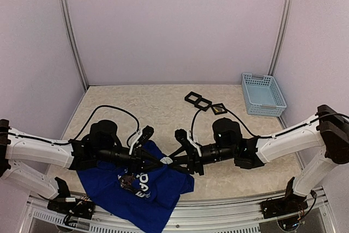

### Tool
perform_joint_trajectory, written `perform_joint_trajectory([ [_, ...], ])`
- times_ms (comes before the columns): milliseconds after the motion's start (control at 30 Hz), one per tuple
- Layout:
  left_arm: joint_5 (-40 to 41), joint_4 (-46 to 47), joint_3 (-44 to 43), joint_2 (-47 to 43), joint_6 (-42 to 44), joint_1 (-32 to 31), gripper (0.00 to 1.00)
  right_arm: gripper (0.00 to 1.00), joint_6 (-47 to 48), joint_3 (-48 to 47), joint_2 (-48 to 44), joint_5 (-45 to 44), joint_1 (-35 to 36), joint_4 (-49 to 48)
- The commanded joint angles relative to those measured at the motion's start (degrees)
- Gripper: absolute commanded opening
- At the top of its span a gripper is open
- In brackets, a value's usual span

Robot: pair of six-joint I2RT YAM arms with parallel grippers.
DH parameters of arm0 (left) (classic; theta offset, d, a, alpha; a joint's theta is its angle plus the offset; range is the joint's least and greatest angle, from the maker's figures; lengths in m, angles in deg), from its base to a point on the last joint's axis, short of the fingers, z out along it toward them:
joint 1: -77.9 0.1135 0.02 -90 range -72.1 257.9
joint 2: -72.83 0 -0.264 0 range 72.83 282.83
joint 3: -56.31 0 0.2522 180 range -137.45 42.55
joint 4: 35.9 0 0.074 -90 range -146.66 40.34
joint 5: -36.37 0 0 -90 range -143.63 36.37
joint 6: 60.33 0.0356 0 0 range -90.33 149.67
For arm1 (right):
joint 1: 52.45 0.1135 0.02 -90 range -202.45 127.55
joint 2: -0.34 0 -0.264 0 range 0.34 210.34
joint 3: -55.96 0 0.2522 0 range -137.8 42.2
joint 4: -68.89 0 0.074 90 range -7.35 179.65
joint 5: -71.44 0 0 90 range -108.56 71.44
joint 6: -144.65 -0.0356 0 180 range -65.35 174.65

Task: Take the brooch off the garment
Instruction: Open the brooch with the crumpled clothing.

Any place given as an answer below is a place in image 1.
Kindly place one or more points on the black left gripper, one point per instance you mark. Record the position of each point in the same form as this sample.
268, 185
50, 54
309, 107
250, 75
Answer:
138, 157

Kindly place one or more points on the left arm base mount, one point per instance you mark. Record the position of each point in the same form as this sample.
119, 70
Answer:
77, 207

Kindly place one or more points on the aluminium front rail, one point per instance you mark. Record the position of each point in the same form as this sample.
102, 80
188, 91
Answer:
226, 215

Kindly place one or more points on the blue printed t-shirt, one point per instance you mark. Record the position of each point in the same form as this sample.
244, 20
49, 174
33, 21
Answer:
146, 199

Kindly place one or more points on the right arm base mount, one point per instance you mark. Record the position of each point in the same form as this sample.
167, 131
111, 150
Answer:
288, 204

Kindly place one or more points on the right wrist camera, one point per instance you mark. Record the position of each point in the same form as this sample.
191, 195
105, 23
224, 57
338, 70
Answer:
187, 140

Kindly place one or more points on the black square frame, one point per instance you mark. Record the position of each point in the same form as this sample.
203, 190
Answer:
194, 99
219, 105
202, 104

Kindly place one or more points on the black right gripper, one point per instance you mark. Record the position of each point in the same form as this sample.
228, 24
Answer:
195, 166

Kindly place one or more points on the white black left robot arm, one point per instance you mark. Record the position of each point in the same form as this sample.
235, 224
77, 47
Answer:
100, 145

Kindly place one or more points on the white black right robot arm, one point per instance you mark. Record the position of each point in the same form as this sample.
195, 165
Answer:
326, 129

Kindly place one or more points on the light blue plastic basket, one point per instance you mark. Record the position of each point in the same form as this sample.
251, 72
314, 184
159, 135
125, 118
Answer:
262, 95

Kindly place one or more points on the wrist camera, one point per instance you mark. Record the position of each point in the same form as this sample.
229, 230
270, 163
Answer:
187, 140
142, 136

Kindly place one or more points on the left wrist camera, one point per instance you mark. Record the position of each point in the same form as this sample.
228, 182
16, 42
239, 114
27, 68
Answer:
142, 136

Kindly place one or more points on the aluminium corner post left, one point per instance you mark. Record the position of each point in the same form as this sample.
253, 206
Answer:
73, 44

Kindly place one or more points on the aluminium corner post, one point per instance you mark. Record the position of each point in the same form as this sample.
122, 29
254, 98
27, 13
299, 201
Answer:
280, 36
73, 44

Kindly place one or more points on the aluminium corner post right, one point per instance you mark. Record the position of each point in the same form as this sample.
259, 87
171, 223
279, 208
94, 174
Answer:
280, 36

